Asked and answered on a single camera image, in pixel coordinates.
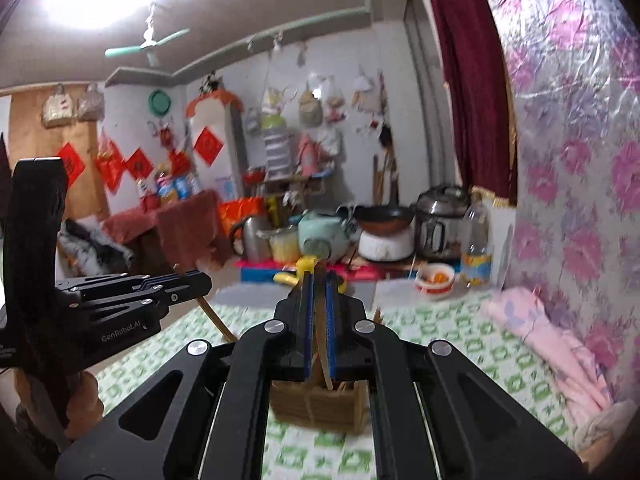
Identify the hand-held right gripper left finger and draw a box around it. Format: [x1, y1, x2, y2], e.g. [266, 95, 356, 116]
[56, 259, 322, 480]

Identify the metal kettle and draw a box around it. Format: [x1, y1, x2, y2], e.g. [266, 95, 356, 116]
[230, 214, 273, 263]

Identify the beige cloth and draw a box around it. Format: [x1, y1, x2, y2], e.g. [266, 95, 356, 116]
[580, 400, 640, 462]

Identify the pile of clothes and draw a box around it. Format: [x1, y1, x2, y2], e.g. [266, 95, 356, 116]
[57, 217, 136, 276]

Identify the clear plastic bottle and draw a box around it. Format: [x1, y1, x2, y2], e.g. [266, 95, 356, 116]
[460, 200, 496, 289]

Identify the floral foil wall covering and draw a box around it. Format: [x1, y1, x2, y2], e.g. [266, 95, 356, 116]
[470, 0, 640, 411]

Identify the red hanging decoration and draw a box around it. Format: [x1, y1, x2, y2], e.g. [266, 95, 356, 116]
[95, 132, 126, 191]

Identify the brown wooden door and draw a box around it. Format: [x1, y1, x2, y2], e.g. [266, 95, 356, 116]
[10, 92, 109, 221]

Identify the light green rice cooker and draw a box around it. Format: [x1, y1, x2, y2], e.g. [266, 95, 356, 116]
[297, 210, 351, 264]

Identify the blue and pink plastic stand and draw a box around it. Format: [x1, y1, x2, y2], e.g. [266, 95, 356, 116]
[240, 260, 382, 287]

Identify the red and white bowl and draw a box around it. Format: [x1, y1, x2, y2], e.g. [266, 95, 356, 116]
[415, 262, 457, 301]

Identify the pink thermos jug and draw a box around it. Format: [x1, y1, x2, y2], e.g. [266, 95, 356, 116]
[297, 132, 321, 176]

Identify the orange paper decoration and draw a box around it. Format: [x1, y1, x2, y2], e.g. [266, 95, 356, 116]
[186, 89, 244, 116]

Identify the pink blanket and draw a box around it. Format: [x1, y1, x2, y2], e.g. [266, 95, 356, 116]
[480, 287, 615, 411]

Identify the white refrigerator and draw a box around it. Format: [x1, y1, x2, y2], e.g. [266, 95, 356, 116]
[187, 92, 246, 202]

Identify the beige tote bag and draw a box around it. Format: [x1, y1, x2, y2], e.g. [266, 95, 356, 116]
[42, 85, 76, 126]
[77, 82, 106, 121]

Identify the green round plate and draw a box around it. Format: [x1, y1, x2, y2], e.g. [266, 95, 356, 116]
[149, 89, 173, 117]

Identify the person's left hand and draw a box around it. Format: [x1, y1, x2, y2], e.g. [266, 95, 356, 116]
[64, 371, 105, 441]

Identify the dark wok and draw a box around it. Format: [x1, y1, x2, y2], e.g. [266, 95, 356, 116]
[352, 203, 416, 236]

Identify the blue labelled bottle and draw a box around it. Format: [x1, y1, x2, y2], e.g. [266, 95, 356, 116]
[175, 175, 201, 199]

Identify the slatted wooden chopstick holder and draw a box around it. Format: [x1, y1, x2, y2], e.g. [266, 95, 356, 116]
[269, 379, 372, 437]

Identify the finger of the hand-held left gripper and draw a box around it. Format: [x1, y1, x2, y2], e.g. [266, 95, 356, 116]
[74, 292, 212, 322]
[55, 269, 214, 297]

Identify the dark red curtain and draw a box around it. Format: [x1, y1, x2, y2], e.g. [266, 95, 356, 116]
[429, 0, 519, 207]

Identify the stacked steamer container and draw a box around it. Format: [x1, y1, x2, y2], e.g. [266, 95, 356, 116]
[262, 115, 293, 179]

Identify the red diamond paper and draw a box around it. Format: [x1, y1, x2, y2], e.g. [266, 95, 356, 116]
[192, 127, 226, 166]
[125, 147, 153, 181]
[56, 142, 85, 189]

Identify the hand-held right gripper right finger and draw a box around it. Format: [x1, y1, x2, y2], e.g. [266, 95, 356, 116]
[325, 266, 587, 480]

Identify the green and white printed tablecloth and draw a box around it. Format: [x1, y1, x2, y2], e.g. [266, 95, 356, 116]
[95, 290, 601, 480]

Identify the white induction cooker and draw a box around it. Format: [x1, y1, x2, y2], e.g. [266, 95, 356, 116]
[359, 227, 416, 264]

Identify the green ceiling fan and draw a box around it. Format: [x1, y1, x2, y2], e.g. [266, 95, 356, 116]
[104, 2, 191, 69]

